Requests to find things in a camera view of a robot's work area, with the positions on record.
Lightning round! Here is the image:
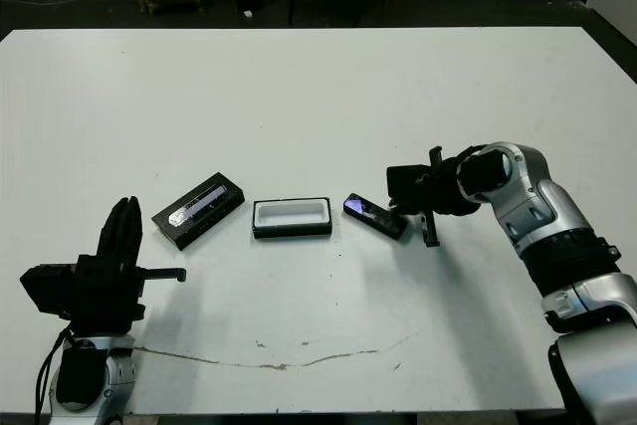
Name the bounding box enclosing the black box lid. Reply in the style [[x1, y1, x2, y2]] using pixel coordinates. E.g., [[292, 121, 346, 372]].
[[151, 171, 246, 252]]

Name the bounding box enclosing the black box base white insert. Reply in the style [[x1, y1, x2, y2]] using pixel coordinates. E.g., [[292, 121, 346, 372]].
[[252, 196, 333, 241]]

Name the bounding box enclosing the slim black camera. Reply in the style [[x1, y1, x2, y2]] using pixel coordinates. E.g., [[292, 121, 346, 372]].
[[341, 192, 408, 240]]

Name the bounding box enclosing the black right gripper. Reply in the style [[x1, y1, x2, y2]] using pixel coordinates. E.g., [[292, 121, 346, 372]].
[[386, 145, 474, 248]]

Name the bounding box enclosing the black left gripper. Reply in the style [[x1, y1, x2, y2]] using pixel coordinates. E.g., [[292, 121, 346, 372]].
[[69, 195, 188, 336]]

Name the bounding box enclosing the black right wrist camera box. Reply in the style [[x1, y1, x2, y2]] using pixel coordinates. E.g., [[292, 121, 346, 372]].
[[385, 164, 430, 207]]

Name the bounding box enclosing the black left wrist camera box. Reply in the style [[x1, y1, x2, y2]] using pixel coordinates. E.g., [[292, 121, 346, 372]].
[[19, 263, 81, 318]]

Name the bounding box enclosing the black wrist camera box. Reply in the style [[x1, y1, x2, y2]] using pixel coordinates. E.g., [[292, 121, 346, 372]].
[[385, 164, 430, 207], [19, 263, 81, 318]]

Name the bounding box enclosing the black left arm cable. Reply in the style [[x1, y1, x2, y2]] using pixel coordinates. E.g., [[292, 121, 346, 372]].
[[32, 324, 76, 419]]

